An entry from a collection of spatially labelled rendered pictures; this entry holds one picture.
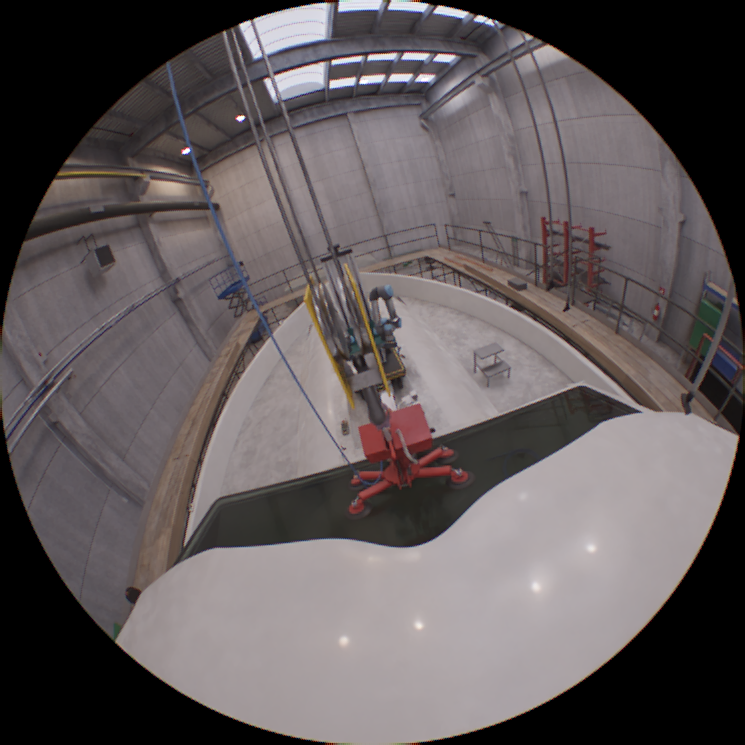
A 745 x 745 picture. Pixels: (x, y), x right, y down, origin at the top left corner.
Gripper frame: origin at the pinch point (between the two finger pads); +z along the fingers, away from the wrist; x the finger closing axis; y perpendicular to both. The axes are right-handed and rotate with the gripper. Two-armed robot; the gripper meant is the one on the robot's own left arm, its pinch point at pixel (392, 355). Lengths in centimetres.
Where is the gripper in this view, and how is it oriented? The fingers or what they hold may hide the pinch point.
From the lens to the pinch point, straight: 253.9
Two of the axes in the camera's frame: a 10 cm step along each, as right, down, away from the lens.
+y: -0.1, 2.3, -9.7
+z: 1.5, 9.6, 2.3
